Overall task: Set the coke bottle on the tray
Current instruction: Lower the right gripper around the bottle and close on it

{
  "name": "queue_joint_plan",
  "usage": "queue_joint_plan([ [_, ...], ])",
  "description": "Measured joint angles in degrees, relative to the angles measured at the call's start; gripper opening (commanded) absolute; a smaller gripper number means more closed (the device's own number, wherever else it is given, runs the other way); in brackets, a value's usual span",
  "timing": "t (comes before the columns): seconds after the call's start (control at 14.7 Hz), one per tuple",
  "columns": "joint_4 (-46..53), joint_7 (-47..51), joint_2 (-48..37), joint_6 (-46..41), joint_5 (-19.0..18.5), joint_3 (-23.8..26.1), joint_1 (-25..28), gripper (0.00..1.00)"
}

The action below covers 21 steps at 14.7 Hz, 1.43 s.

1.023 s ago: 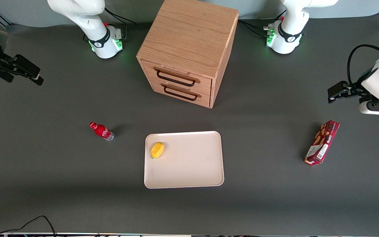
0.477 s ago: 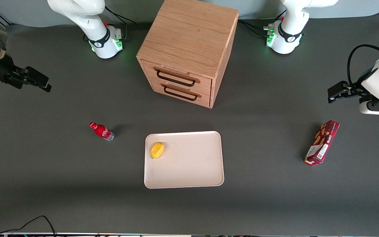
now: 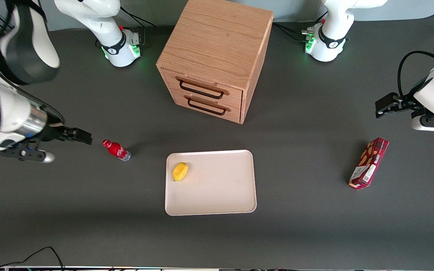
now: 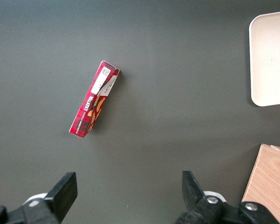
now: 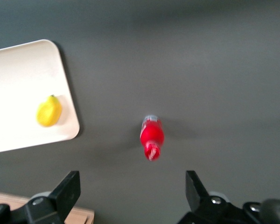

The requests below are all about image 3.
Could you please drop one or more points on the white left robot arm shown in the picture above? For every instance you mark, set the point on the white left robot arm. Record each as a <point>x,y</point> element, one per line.
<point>333,22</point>

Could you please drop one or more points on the wooden drawer front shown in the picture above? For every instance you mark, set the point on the wooden drawer front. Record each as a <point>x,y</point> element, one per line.
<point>232,98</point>
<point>234,113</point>

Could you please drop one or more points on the wooden drawer cabinet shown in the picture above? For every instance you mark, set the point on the wooden drawer cabinet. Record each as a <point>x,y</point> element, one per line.
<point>217,41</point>

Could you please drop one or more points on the beige plastic tray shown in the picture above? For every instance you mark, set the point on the beige plastic tray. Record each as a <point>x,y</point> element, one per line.
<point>217,188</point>

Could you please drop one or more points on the red snack box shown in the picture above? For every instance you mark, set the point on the red snack box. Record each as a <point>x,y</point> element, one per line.
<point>369,162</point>

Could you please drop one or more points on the yellow lemon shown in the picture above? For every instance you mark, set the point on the yellow lemon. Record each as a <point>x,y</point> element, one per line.
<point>180,171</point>

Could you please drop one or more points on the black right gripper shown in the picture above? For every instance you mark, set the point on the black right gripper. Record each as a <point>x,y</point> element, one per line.
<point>55,133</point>

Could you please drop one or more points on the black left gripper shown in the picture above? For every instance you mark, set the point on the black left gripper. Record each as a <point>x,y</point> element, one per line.
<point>404,103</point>

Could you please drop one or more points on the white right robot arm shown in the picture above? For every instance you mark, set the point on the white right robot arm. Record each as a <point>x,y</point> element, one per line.
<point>9,101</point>

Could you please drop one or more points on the red coke bottle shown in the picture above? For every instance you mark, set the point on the red coke bottle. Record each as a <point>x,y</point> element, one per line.
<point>116,149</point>

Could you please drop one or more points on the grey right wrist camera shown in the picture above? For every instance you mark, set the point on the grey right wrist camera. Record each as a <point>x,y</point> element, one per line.
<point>32,155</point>

